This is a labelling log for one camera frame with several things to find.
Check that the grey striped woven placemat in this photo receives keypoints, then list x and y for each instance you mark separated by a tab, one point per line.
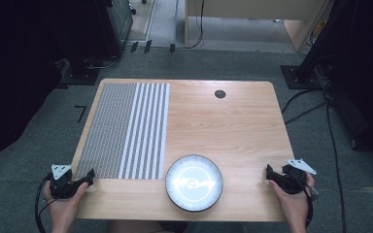
123	129

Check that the white plate with dark rim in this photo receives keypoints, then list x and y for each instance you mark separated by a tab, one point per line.
194	183

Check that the dark green cabinet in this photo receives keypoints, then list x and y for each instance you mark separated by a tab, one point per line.
121	22

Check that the black stand base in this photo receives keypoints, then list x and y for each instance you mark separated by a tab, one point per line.
299	77
81	76

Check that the person's left hand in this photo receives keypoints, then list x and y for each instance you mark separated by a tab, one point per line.
63	208

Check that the light wooden desk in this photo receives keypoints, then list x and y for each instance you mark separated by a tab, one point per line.
255	8

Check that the black tape strip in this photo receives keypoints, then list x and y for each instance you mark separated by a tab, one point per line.
172	48
148	46
134	47

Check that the person's right hand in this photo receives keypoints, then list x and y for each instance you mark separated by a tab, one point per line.
293	207

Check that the round dark table grommet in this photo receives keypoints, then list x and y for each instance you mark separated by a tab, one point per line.
220	94

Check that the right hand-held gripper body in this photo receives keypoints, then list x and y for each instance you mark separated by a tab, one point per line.
296	179

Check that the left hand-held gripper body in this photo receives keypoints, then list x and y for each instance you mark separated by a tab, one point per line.
61	184

